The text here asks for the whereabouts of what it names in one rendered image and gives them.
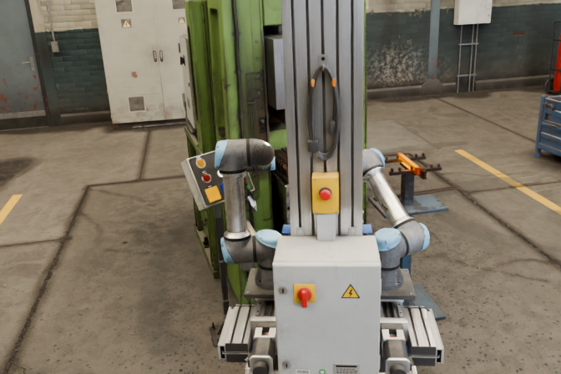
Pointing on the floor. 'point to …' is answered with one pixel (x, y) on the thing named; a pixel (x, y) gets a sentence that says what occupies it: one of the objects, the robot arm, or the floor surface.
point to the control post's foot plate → (215, 333)
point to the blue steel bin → (548, 126)
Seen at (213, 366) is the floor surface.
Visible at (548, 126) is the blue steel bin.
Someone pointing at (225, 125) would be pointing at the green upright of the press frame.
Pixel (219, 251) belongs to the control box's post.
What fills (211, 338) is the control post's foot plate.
